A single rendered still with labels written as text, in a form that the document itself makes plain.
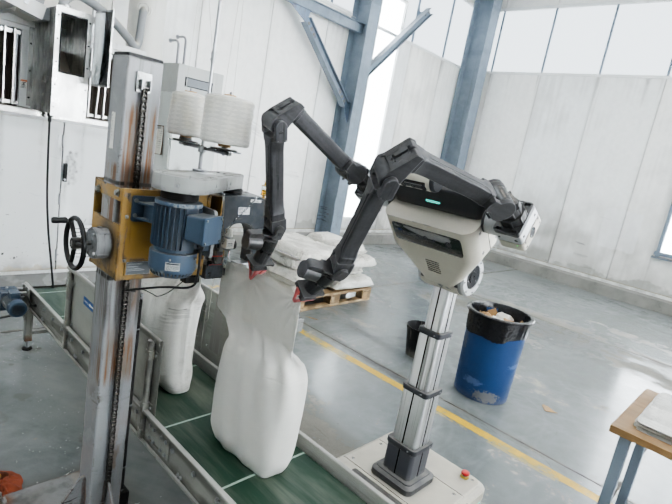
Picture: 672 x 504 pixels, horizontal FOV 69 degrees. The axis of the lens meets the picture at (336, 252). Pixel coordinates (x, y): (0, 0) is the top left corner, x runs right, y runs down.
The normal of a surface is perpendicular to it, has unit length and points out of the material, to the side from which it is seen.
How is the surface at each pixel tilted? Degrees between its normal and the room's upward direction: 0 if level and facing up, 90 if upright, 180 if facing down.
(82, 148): 90
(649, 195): 90
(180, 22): 90
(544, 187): 90
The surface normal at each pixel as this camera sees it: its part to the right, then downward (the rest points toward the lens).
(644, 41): -0.69, 0.03
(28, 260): 0.69, 0.26
